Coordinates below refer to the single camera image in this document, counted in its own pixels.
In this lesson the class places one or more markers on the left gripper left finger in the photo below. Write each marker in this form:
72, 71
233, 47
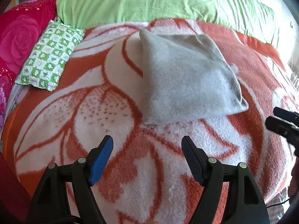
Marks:
50, 200

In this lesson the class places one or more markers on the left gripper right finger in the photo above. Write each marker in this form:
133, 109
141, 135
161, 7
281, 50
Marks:
244, 202

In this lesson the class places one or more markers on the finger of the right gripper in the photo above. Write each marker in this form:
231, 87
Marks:
283, 129
289, 116

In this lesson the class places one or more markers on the grey knit sweater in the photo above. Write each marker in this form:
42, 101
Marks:
185, 78

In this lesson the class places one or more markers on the person right hand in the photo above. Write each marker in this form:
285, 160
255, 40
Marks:
293, 186

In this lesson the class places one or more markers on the orange white floral blanket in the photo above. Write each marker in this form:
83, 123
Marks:
147, 177

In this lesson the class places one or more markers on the green white checkered pillow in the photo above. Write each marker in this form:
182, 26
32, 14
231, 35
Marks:
45, 65

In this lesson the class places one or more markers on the red rose pillow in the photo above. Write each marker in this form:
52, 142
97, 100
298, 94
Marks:
21, 27

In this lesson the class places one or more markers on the green quilt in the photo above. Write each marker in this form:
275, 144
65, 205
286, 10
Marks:
249, 17

